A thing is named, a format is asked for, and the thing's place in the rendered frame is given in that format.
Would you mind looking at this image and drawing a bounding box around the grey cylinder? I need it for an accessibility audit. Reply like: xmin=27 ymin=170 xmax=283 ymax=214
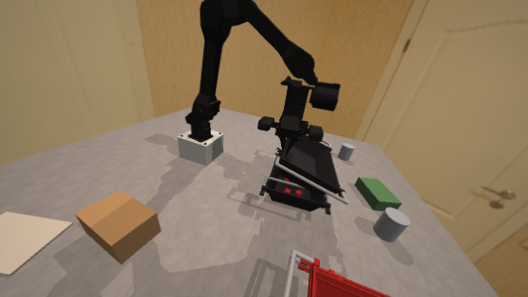
xmin=338 ymin=143 xmax=354 ymax=161
xmin=373 ymin=207 xmax=410 ymax=243

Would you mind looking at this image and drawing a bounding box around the green flat box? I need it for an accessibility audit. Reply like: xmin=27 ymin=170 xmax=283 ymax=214
xmin=355 ymin=177 xmax=402 ymax=211

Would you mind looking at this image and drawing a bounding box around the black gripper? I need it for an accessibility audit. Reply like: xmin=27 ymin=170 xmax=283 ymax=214
xmin=257 ymin=103 xmax=324 ymax=154

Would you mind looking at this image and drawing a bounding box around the beige flat panel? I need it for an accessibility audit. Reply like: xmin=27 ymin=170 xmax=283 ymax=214
xmin=0 ymin=212 xmax=74 ymax=276

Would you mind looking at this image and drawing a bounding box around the brown cardboard box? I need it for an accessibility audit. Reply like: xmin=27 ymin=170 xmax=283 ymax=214
xmin=75 ymin=189 xmax=162 ymax=265

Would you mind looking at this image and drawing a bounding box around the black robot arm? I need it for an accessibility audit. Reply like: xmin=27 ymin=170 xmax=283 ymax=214
xmin=185 ymin=0 xmax=341 ymax=143

